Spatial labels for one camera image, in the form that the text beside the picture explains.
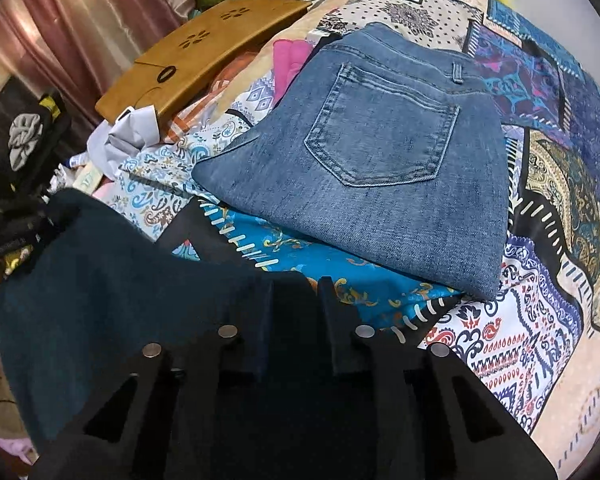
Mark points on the magenta pink cloth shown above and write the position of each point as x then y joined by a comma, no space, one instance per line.
289,58

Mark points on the dark teal fleece pants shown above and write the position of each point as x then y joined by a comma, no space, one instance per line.
99,291

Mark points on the brown wooden lap desk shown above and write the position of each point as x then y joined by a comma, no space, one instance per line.
181,65

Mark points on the pink striped curtain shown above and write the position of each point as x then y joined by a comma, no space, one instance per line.
81,47

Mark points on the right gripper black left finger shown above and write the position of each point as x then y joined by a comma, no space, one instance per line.
157,416

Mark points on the crumpled white paper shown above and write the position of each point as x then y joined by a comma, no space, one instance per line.
130,133

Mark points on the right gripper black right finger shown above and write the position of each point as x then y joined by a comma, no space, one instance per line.
399,412

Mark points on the folded blue denim jeans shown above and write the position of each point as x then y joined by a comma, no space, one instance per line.
385,149

